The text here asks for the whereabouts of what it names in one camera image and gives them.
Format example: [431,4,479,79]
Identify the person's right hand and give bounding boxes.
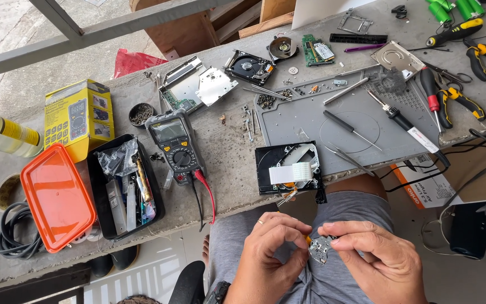
[318,220,429,304]

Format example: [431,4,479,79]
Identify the person's left hand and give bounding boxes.
[236,211,314,304]

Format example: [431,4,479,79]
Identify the small optical drive laser assembly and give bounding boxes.
[305,235,338,266]

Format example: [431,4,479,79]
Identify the person's grey shorts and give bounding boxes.
[208,191,395,304]

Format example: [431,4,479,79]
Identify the black wrist watch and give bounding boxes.
[203,281,231,304]

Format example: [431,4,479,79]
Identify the black optical drive tray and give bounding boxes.
[254,141,327,204]

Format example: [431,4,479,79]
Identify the cardboard box with orange print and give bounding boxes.
[390,154,465,210]

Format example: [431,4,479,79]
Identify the red probe lead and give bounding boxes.
[193,169,217,225]

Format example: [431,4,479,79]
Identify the black probe lead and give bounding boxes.
[186,173,205,232]

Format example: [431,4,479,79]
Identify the metal tweezers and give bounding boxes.
[326,143,375,177]

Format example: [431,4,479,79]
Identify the scattered loose screws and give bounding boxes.
[219,105,263,143]

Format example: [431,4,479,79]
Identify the soldering iron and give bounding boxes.
[367,90,451,168]

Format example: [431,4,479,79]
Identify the black precision screwdriver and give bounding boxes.
[323,110,383,152]

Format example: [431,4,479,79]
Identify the grey silicone work mat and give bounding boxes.
[254,68,443,176]

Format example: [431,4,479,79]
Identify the yellow black digital multimeter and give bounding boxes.
[144,108,207,186]

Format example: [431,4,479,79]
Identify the black shoes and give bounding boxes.
[87,244,139,278]

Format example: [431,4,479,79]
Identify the pile of small screws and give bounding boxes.
[257,88,294,109]

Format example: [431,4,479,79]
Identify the black tool box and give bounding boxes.
[86,134,166,242]

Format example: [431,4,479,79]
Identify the silver pointed tweezers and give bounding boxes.
[243,84,293,102]

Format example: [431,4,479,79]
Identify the silver metal rod tool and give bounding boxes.
[323,76,370,106]

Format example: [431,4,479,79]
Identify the red black screwdriver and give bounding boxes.
[419,66,443,137]

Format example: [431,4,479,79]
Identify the yellow black cutting pliers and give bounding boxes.
[435,73,486,129]

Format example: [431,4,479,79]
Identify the clear plastic bag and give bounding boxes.
[95,136,140,177]

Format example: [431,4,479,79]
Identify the silver drive cover plate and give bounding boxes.
[195,65,239,107]

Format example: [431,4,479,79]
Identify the opened hard disk drive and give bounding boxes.
[224,49,277,87]

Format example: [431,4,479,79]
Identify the round tin of screws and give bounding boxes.
[128,102,156,129]

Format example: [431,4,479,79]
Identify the opened optical drive chassis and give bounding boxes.
[158,56,208,115]

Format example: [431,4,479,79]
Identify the scissors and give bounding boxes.
[423,62,473,84]

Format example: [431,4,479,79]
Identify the silver hard disk cover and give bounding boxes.
[370,41,426,81]

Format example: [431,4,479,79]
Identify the hard disk spindle motor part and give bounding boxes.
[267,36,300,63]

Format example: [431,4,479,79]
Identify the green circuit board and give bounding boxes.
[301,34,336,67]

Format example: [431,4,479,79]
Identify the purple pen tool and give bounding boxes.
[344,43,387,53]

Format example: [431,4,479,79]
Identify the orange plastic lid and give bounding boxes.
[20,143,97,253]

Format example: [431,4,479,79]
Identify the black plastic bezel strip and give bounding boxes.
[329,33,389,45]

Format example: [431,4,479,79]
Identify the red plastic bag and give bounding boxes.
[113,48,168,79]

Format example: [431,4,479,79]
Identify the yellow multimeter carton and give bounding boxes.
[44,79,115,164]

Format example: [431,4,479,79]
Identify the wooden furniture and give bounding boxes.
[129,0,298,60]

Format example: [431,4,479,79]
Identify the yellow black screwdriver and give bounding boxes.
[426,18,484,47]

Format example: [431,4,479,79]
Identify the white paper sheet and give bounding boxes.
[291,0,379,30]

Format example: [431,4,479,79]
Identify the green battery cells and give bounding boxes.
[426,0,486,24]

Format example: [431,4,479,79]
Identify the tape roll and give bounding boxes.
[0,173,26,212]

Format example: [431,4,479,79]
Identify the grey metal railing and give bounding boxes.
[0,0,244,82]

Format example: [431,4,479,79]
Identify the clear plastic bottle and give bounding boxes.
[0,112,44,158]

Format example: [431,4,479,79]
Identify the white flat ribbon cable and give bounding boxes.
[269,162,314,185]

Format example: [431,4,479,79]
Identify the bundle of black cables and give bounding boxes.
[379,102,486,284]

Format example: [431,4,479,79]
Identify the metal bracket frame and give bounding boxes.
[337,8,374,35]

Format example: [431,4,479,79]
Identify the coiled black cable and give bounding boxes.
[0,202,44,260]

